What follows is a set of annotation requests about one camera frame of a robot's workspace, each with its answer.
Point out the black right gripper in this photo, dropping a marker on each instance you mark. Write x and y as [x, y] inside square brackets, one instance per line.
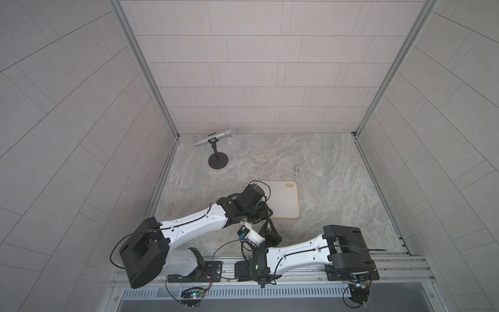
[269, 237]

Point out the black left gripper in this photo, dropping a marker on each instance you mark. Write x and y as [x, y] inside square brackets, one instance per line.
[262, 210]

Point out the beige cutting board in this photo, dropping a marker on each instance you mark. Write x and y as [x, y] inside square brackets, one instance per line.
[283, 198]

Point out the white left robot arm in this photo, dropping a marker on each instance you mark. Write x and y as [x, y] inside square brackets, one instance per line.
[150, 249]

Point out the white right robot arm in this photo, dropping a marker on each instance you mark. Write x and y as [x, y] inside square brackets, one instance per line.
[342, 249]

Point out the left green circuit board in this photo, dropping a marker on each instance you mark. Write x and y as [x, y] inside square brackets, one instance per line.
[193, 296]

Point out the green circuit board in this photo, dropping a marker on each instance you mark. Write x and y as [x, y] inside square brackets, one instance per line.
[359, 295]
[193, 296]

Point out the right green circuit board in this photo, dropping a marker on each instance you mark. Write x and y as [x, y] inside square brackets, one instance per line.
[359, 295]

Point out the black microphone stand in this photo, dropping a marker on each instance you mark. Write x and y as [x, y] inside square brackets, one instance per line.
[217, 160]

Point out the grey handheld microphone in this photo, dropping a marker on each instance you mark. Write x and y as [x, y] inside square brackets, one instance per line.
[215, 137]

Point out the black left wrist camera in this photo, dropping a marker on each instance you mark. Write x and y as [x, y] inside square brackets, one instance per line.
[253, 193]

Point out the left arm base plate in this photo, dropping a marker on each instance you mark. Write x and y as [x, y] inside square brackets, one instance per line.
[211, 272]

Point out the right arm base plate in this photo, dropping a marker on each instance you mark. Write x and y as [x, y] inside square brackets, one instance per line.
[352, 276]

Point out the aluminium mounting rail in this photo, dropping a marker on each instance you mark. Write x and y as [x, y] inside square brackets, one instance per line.
[391, 267]

